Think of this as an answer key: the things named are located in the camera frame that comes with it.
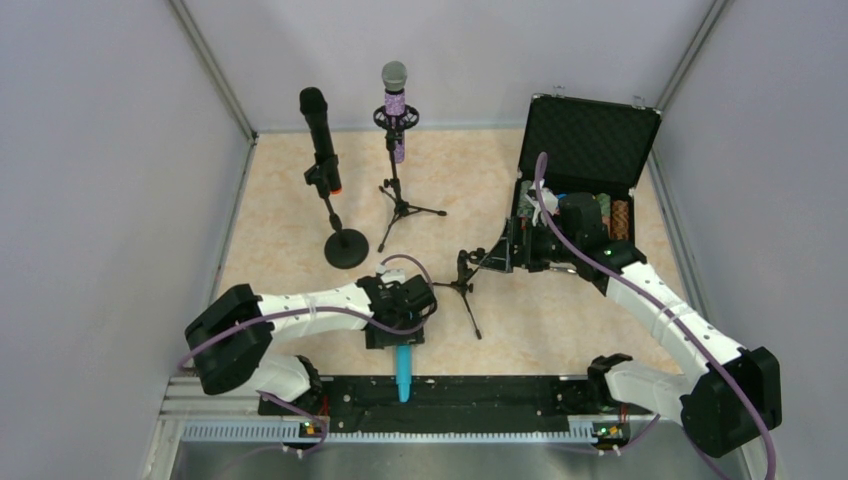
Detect black tripod stand with clip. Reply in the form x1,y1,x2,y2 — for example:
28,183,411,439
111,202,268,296
433,248,488,340

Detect teal toy microphone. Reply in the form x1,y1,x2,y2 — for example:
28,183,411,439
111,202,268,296
395,345,412,403

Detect black round-base mic stand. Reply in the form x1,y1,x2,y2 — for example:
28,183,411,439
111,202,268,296
304,156,369,270

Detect black tripod shock-mount stand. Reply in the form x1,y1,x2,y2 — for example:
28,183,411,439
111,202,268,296
372,106,448,253

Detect purple glitter microphone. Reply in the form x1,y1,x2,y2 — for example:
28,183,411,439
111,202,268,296
381,60,408,164

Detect black microphone orange end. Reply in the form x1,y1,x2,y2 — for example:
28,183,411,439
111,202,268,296
299,87,342,194

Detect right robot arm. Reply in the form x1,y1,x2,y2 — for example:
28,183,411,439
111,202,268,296
479,180,783,458

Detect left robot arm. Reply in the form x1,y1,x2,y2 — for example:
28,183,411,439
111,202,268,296
184,269,438,409

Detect green poker chip stack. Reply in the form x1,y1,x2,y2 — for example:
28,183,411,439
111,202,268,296
595,193,612,225

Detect brown poker chip stack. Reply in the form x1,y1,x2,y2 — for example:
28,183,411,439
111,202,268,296
610,200,630,240

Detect black poker chip case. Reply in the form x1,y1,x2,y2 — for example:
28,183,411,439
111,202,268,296
503,94,662,263

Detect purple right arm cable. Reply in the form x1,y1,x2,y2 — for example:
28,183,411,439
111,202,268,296
533,152,778,480

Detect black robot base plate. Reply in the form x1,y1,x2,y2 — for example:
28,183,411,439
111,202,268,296
293,375,646,438

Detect white cable duct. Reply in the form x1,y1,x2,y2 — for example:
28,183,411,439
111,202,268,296
180,419,625,449

